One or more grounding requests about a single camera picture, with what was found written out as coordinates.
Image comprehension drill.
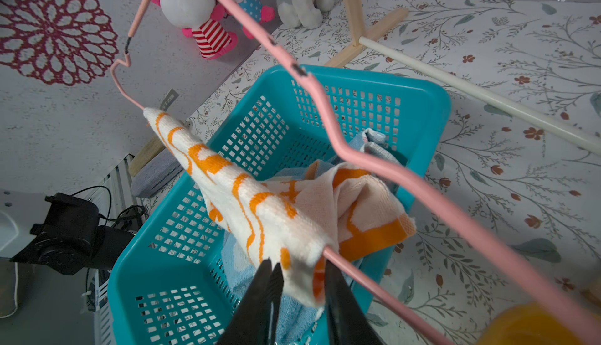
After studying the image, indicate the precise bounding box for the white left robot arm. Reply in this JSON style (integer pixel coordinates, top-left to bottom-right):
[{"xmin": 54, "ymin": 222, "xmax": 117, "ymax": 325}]
[{"xmin": 1, "ymin": 188, "xmax": 134, "ymax": 275}]

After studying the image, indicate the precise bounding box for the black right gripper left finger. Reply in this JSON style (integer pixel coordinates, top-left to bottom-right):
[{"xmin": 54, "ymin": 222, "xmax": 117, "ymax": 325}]
[{"xmin": 217, "ymin": 259, "xmax": 284, "ymax": 344}]

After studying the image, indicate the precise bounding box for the beige slipper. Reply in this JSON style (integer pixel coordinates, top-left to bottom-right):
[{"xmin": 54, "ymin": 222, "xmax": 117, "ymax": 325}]
[{"xmin": 128, "ymin": 136, "xmax": 165, "ymax": 177}]

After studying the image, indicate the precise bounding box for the white orange patterned towel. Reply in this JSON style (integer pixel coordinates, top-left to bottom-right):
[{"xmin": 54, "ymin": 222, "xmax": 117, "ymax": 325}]
[{"xmin": 143, "ymin": 108, "xmax": 416, "ymax": 307}]

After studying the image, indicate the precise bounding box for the blue spotted towel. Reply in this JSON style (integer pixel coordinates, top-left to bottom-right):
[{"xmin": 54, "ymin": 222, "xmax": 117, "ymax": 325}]
[{"xmin": 221, "ymin": 128, "xmax": 399, "ymax": 344}]

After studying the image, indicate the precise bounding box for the teal plastic basket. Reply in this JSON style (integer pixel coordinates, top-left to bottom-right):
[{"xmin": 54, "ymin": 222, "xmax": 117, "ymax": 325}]
[{"xmin": 107, "ymin": 64, "xmax": 452, "ymax": 345}]

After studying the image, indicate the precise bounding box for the yellow plastic tray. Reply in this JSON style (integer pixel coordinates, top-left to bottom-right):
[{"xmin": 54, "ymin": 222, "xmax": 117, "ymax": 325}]
[{"xmin": 477, "ymin": 303, "xmax": 582, "ymax": 345}]

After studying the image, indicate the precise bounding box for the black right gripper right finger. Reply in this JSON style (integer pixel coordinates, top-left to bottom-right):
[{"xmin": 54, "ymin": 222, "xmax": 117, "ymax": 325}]
[{"xmin": 325, "ymin": 261, "xmax": 383, "ymax": 345}]

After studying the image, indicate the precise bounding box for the wooden clothes rack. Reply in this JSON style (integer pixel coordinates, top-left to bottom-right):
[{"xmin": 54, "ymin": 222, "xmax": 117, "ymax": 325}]
[{"xmin": 323, "ymin": 0, "xmax": 601, "ymax": 156}]

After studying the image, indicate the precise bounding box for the white plush striped outfit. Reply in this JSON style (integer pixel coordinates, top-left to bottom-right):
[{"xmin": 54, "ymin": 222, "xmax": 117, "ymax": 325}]
[{"xmin": 153, "ymin": 0, "xmax": 238, "ymax": 60}]

